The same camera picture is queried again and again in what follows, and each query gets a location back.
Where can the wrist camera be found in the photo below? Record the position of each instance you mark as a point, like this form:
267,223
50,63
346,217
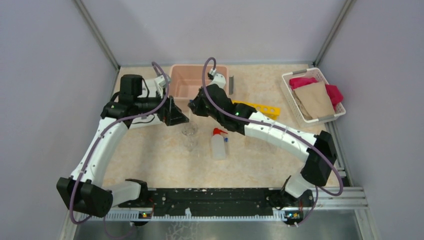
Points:
216,78
161,85

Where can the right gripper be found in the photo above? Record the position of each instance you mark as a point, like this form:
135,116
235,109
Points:
195,105

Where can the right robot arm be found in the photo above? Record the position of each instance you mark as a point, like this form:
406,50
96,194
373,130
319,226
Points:
316,151

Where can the pink plastic bin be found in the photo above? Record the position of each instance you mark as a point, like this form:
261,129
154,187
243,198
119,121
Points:
186,79

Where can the beige cloth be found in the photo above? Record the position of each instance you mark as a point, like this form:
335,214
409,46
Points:
314,101

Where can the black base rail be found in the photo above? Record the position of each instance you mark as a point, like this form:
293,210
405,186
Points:
219,202

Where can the white wash bottle red cap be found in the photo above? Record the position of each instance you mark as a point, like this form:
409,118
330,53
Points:
218,147

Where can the red cloth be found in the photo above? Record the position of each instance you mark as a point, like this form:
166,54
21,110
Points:
333,92

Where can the yellow test tube rack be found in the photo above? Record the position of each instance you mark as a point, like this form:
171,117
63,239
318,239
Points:
269,111

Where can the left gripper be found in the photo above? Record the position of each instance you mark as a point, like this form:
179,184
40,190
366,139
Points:
172,115

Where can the white perforated basket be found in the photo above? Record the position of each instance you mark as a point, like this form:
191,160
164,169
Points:
293,101

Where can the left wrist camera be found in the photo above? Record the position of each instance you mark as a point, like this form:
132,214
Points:
161,85

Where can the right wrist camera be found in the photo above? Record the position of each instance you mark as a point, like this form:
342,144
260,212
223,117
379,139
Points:
216,78

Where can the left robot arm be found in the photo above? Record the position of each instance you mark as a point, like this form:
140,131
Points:
82,191

